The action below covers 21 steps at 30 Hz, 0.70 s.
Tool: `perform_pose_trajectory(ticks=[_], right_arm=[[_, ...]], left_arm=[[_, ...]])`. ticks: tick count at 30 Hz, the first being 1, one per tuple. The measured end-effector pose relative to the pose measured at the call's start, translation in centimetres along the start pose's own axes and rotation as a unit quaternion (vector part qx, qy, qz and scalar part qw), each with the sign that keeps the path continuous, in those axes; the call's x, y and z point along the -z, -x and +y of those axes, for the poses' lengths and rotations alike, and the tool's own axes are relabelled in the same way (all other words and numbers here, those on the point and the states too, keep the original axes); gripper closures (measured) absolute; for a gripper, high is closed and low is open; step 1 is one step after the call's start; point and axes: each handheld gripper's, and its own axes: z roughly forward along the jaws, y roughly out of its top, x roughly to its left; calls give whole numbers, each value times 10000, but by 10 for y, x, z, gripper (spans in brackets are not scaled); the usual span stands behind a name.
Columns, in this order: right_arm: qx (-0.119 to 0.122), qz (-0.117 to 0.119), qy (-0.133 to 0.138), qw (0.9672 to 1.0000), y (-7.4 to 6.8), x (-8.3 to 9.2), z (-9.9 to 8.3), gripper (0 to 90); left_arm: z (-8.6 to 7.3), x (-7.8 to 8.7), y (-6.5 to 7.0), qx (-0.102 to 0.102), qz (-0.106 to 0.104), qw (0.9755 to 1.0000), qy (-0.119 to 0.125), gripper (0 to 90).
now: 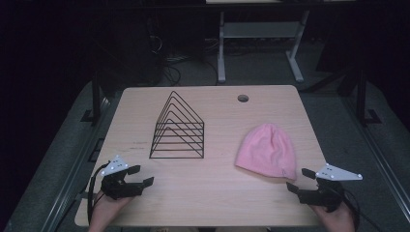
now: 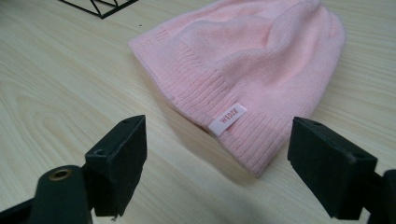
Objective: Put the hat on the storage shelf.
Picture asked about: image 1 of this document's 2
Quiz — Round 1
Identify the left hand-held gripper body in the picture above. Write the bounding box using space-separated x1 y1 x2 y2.
100 155 145 201

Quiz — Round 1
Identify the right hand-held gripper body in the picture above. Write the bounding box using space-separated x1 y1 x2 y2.
297 162 364 214

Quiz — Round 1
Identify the black wire file rack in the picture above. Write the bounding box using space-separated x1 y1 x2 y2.
148 90 206 160

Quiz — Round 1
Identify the pink knit beanie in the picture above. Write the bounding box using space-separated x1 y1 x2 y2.
234 122 298 181

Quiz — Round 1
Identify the person's right hand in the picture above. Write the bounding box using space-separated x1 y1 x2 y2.
309 203 356 232

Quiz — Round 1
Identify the person's left hand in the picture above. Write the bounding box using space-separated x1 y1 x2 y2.
88 190 133 232

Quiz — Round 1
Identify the black metal stand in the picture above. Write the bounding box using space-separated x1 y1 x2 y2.
354 66 383 128
80 69 109 127

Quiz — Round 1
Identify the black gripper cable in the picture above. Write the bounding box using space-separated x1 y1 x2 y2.
340 188 385 232
86 161 111 225

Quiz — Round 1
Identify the tangle of floor cables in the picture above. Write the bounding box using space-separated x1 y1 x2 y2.
146 33 220 87

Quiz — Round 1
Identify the white metal desk frame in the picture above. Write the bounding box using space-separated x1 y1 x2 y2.
217 9 311 85

